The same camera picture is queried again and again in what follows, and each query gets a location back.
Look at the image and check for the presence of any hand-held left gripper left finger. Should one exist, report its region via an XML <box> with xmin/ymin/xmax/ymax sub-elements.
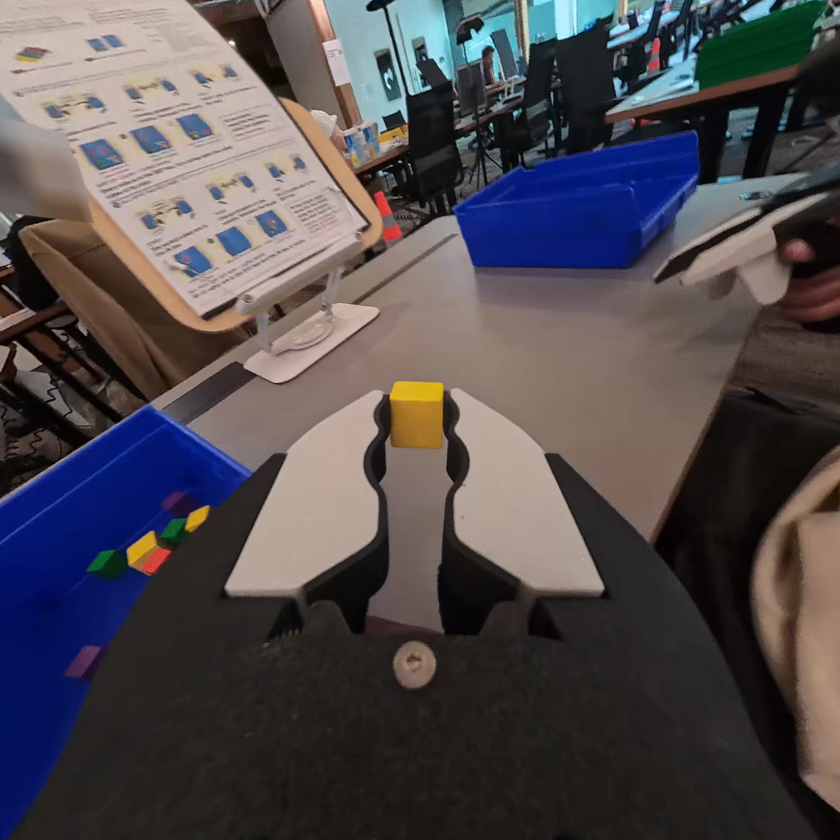
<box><xmin>223</xmin><ymin>390</ymin><xmax>391</xmax><ymax>634</ymax></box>

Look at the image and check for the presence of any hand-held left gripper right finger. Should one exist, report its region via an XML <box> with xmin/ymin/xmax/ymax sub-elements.
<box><xmin>437</xmin><ymin>387</ymin><xmax>606</xmax><ymax>635</ymax></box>

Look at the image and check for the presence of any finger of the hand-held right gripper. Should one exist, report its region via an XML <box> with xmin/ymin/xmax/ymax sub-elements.
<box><xmin>679</xmin><ymin>228</ymin><xmax>794</xmax><ymax>307</ymax></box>
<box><xmin>653</xmin><ymin>189</ymin><xmax>839</xmax><ymax>283</ymax></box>

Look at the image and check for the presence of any blue plastic bin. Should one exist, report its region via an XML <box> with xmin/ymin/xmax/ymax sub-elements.
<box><xmin>0</xmin><ymin>405</ymin><xmax>253</xmax><ymax>828</ymax></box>
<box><xmin>453</xmin><ymin>130</ymin><xmax>700</xmax><ymax>270</ymax></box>

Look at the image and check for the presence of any person's right hand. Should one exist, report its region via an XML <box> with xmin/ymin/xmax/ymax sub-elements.
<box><xmin>777</xmin><ymin>238</ymin><xmax>840</xmax><ymax>324</ymax></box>

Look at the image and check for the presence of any wooden desk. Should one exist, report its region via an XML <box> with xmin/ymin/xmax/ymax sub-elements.
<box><xmin>604</xmin><ymin>62</ymin><xmax>811</xmax><ymax>186</ymax></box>

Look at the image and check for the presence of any green plastic crate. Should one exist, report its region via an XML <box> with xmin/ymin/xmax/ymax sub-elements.
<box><xmin>694</xmin><ymin>0</ymin><xmax>824</xmax><ymax>89</ymax></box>

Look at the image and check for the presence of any black office chair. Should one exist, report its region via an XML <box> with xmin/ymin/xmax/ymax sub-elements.
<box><xmin>521</xmin><ymin>36</ymin><xmax>559</xmax><ymax>142</ymax></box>
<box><xmin>556</xmin><ymin>25</ymin><xmax>619</xmax><ymax>157</ymax></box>
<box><xmin>406</xmin><ymin>80</ymin><xmax>467</xmax><ymax>206</ymax></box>

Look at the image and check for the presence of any computer monitor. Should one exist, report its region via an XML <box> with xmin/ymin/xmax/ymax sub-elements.
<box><xmin>455</xmin><ymin>62</ymin><xmax>490</xmax><ymax>119</ymax></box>

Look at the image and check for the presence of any tan fabric cover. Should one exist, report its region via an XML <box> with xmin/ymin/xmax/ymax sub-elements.
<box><xmin>18</xmin><ymin>217</ymin><xmax>257</xmax><ymax>403</ymax></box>

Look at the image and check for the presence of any stack of blue white cartons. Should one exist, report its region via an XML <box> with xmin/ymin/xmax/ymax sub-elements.
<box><xmin>343</xmin><ymin>121</ymin><xmax>382</xmax><ymax>165</ymax></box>

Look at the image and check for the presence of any printed instruction sheet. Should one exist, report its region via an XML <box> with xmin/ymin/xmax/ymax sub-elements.
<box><xmin>0</xmin><ymin>0</ymin><xmax>370</xmax><ymax>319</ymax></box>

